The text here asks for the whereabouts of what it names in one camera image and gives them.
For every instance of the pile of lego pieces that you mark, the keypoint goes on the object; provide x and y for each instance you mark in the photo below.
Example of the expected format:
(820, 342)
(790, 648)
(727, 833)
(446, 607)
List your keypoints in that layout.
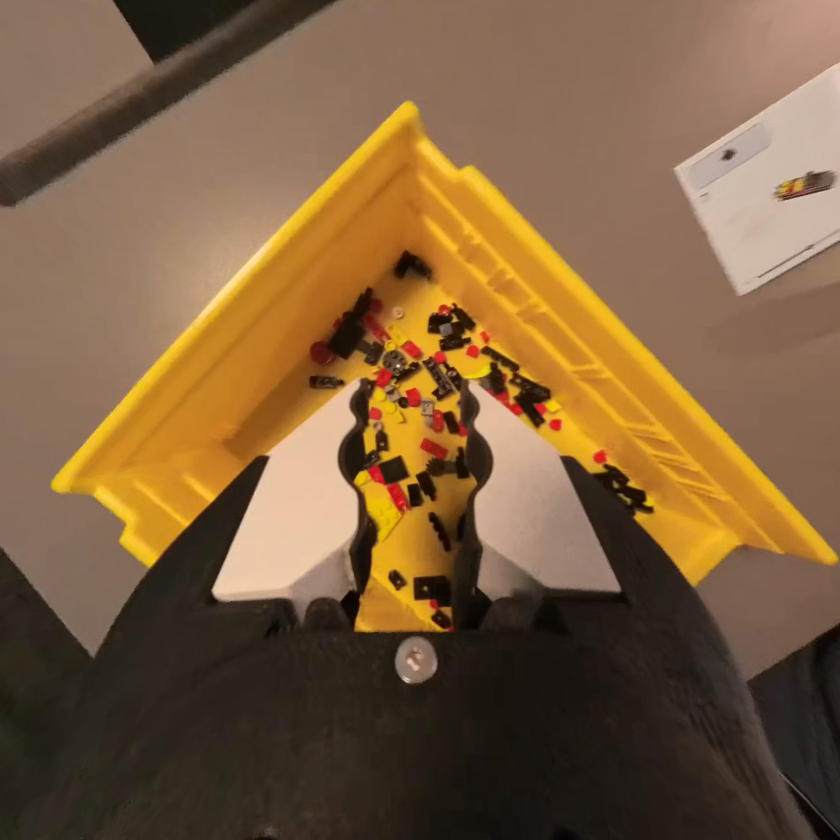
(453, 367)

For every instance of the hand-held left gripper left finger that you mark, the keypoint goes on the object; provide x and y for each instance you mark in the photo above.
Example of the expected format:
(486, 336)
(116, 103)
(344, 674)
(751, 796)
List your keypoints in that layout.
(289, 525)

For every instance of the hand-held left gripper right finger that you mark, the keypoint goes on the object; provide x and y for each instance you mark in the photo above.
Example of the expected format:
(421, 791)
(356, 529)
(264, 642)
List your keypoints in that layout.
(538, 525)

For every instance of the instruction booklet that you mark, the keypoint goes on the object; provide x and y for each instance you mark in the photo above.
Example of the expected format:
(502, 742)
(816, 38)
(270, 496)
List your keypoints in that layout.
(754, 216)

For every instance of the yellow plastic bin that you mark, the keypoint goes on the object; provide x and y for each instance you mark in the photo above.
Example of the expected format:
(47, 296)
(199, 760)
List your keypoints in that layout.
(229, 394)

